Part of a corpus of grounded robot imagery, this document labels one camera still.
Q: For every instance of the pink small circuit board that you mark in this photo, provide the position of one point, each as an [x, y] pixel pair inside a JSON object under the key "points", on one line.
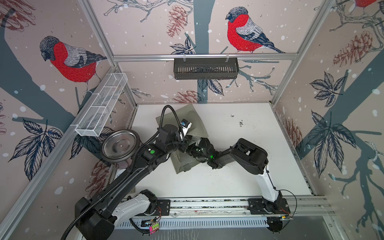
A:
{"points": [[154, 228]]}

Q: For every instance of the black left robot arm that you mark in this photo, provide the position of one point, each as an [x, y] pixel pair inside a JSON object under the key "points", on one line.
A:
{"points": [[97, 218]]}

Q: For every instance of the black right base connector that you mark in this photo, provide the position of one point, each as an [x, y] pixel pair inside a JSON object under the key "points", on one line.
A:
{"points": [[275, 224]]}

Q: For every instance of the black hanging wire basket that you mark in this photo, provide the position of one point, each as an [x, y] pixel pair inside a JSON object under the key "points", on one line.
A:
{"points": [[206, 68]]}

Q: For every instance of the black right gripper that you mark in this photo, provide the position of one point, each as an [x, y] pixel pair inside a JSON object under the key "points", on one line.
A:
{"points": [[191, 148]]}

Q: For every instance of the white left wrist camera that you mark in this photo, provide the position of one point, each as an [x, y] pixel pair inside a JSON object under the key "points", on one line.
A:
{"points": [[186, 125]]}

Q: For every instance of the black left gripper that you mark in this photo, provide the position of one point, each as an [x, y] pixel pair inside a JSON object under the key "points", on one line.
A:
{"points": [[185, 143]]}

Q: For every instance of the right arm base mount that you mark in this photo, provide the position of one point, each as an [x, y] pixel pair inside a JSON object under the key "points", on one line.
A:
{"points": [[260, 206]]}

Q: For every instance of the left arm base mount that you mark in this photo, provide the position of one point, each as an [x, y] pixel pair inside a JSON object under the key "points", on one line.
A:
{"points": [[158, 208]]}

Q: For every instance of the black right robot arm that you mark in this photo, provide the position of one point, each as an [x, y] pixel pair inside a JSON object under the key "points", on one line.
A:
{"points": [[252, 158]]}

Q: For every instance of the round steel plate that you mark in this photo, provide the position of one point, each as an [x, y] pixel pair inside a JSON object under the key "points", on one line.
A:
{"points": [[120, 146]]}

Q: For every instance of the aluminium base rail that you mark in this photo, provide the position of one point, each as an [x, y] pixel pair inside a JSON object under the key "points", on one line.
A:
{"points": [[301, 206]]}

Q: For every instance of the white mesh wall shelf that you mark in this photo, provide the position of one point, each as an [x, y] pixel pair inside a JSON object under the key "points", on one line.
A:
{"points": [[96, 116]]}

